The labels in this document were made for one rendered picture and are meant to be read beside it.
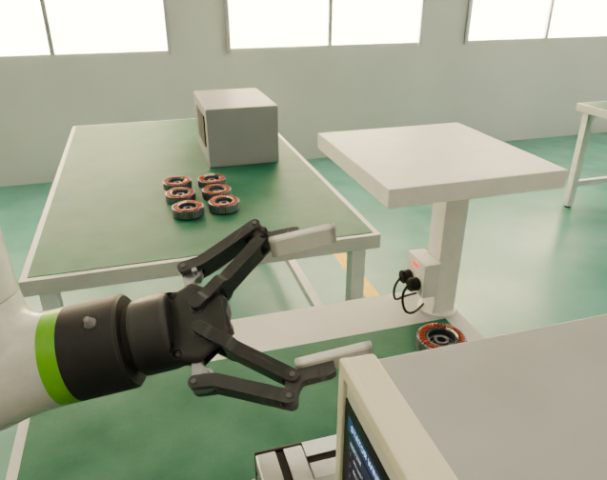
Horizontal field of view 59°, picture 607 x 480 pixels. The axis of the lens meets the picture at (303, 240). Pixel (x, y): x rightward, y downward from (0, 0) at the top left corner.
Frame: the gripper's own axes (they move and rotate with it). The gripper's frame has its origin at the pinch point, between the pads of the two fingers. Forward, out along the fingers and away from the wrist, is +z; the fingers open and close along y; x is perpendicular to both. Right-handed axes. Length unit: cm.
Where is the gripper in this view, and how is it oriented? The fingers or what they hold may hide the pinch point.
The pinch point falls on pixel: (340, 290)
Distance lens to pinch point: 52.9
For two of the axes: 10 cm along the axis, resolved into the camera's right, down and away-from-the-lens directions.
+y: 2.1, 7.9, -5.7
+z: 9.7, -2.3, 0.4
